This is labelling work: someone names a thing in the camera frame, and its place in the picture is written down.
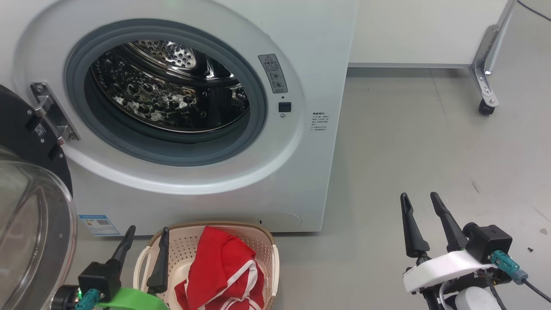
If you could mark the steel perforated washer drum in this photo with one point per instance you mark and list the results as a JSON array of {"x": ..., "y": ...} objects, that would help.
[{"x": 163, "y": 99}]

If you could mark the grey warning sticker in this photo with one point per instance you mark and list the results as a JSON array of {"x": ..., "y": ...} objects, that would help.
[{"x": 273, "y": 73}]

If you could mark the grey rubber door gasket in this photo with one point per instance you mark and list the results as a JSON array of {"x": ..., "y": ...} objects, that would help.
[{"x": 172, "y": 148}]

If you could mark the blue energy label sticker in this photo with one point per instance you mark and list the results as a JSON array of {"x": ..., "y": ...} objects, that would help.
[{"x": 99, "y": 225}]

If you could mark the black caster wheel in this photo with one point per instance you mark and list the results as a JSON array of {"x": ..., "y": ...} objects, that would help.
[{"x": 486, "y": 107}]

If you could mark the black round washer door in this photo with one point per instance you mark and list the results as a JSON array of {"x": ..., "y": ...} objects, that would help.
[{"x": 26, "y": 142}]

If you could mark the red and white garment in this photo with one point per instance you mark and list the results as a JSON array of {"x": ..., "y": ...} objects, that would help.
[{"x": 219, "y": 267}]

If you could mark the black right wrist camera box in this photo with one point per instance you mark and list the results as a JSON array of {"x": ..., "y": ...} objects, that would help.
[{"x": 488, "y": 241}]

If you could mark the black door lock latch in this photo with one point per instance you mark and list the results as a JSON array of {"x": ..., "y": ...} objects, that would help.
[{"x": 284, "y": 107}]

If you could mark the silver door hinge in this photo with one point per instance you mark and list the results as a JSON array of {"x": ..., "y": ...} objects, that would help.
[{"x": 51, "y": 112}]

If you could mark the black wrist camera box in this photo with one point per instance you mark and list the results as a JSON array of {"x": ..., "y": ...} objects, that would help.
[
  {"x": 101, "y": 280},
  {"x": 488, "y": 241}
]

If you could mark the white front-load washing machine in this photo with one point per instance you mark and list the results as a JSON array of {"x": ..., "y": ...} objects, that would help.
[{"x": 301, "y": 172}]

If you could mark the silver metal bracket leg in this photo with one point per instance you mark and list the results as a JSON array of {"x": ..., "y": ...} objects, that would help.
[{"x": 484, "y": 73}]

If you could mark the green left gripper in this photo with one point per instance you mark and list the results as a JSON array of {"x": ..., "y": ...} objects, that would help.
[{"x": 133, "y": 301}]

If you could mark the white partition panel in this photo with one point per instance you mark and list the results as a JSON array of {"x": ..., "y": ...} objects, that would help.
[{"x": 422, "y": 30}]

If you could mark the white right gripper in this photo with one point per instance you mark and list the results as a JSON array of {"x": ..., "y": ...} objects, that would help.
[{"x": 443, "y": 269}]

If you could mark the cream perforated laundry basket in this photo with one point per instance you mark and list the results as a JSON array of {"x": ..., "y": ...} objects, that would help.
[{"x": 267, "y": 258}]

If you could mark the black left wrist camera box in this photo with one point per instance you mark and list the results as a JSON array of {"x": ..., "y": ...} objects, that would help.
[{"x": 101, "y": 280}]

